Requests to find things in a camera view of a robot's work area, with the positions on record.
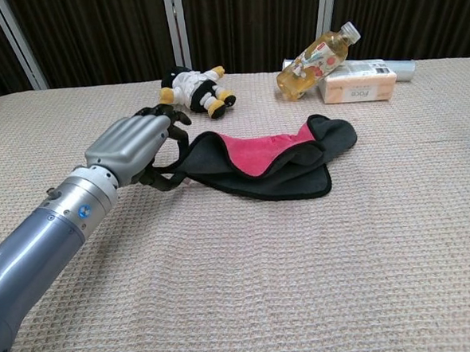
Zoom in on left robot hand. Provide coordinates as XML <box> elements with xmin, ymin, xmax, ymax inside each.
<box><xmin>80</xmin><ymin>100</ymin><xmax>197</xmax><ymax>196</ymax></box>

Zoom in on pink and black cloth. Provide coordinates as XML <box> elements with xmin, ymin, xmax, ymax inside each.
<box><xmin>151</xmin><ymin>111</ymin><xmax>362</xmax><ymax>209</ymax></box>

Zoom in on black white plush doll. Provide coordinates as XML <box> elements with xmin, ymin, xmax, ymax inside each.
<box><xmin>157</xmin><ymin>64</ymin><xmax>238</xmax><ymax>123</ymax></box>

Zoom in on beige woven tablecloth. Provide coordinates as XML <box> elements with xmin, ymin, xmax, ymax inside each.
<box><xmin>0</xmin><ymin>53</ymin><xmax>470</xmax><ymax>352</ymax></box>

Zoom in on yellow tea bottle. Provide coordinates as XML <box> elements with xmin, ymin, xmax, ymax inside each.
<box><xmin>273</xmin><ymin>21</ymin><xmax>365</xmax><ymax>102</ymax></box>

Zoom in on peach face wash box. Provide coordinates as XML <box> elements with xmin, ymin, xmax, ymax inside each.
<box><xmin>317</xmin><ymin>57</ymin><xmax>399</xmax><ymax>106</ymax></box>

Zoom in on grey metal partition post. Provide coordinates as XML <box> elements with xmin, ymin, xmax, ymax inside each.
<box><xmin>161</xmin><ymin>0</ymin><xmax>194</xmax><ymax>72</ymax></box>
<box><xmin>314</xmin><ymin>0</ymin><xmax>342</xmax><ymax>40</ymax></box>
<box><xmin>0</xmin><ymin>0</ymin><xmax>50</xmax><ymax>93</ymax></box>

